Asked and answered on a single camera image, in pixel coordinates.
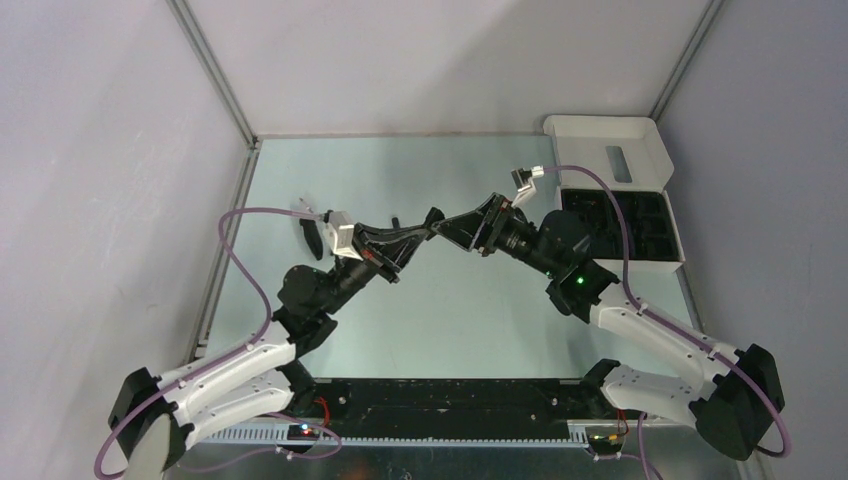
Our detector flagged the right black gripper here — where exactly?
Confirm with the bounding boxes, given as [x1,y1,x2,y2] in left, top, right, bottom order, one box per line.
[432,192,560,278]

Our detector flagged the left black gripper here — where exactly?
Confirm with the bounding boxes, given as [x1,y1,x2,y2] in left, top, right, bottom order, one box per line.
[320,222,429,315]

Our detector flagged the black hair trimmer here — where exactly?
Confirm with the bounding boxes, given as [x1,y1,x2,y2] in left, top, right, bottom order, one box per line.
[298,197,324,261]

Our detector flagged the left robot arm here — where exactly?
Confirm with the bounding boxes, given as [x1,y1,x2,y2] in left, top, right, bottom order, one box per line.
[98,208,445,470]

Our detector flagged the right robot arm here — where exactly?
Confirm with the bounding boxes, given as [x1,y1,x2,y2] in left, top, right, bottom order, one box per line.
[431,194,785,461]

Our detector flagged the white box with black tray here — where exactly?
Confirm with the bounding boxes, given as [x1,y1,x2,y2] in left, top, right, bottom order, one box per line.
[542,115,685,273]

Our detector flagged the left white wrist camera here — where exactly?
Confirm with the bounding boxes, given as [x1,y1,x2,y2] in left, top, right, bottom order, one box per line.
[322,210,362,260]

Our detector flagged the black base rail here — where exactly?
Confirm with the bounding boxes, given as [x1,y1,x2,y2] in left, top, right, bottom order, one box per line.
[284,379,617,441]

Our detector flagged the aluminium frame front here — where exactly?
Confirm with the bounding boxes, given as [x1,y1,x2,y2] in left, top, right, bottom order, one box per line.
[156,377,757,480]

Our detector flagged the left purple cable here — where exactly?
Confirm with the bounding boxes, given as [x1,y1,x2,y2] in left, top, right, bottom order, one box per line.
[93,207,329,480]

